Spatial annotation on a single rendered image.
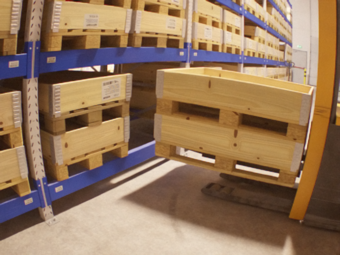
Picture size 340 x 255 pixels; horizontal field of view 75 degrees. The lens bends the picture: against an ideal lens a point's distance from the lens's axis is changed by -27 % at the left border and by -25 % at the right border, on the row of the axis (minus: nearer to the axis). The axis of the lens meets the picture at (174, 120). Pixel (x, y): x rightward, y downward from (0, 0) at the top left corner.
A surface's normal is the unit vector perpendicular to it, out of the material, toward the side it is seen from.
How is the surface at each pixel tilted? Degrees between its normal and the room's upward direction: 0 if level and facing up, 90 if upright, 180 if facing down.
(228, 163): 90
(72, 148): 90
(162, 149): 90
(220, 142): 90
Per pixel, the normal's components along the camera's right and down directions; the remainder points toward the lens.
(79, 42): -0.51, 0.18
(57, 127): 0.84, 0.18
